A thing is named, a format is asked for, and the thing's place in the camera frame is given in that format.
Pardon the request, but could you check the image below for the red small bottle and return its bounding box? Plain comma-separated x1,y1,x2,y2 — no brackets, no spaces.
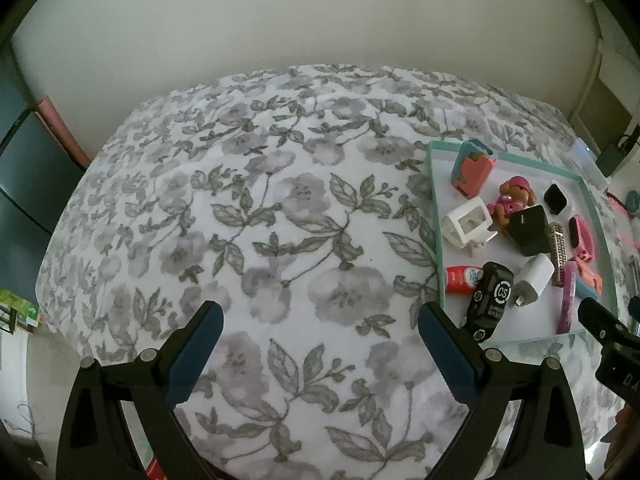
446,266,483,296

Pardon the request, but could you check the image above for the brown puppy toy pink hat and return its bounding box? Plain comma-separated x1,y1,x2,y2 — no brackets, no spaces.
487,176,537,236

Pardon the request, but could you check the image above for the black power adapter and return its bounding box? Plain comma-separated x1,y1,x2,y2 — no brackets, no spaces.
508,205,550,257

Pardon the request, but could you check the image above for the purple glitter stick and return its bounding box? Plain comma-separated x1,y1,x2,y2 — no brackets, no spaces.
556,261,578,334

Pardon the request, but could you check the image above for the pink smartwatch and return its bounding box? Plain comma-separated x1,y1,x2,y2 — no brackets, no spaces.
568,214,596,263

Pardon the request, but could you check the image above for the white bedside shelf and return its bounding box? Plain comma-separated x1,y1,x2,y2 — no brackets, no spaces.
570,0,639,179

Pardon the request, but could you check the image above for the teal rimmed white tray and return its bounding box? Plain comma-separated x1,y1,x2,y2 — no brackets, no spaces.
426,141,618,344

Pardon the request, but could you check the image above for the black square smartwatch face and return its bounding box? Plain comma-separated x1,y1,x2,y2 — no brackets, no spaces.
542,182,570,216

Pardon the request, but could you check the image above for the dark teal cabinet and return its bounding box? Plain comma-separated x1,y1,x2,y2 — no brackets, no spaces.
0,52,84,304

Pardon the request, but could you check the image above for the white usb charger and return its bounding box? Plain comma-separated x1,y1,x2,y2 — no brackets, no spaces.
510,254,554,308

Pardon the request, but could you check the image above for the white cube holder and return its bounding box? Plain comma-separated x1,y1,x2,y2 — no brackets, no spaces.
442,196,498,252

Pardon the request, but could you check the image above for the grey floral bed blanket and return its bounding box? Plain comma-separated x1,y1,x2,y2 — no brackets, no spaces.
36,65,575,479

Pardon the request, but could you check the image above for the black toy express car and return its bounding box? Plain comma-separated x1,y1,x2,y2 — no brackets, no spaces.
461,261,514,342

